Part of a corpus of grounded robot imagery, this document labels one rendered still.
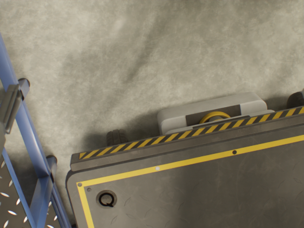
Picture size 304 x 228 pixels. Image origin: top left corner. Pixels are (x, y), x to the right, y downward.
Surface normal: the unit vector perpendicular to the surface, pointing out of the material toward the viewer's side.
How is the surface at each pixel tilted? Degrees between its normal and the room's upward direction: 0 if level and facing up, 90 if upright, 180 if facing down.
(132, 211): 0
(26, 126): 0
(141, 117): 0
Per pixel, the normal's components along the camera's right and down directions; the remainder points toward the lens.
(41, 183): -0.25, -0.91
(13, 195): 0.09, 0.32
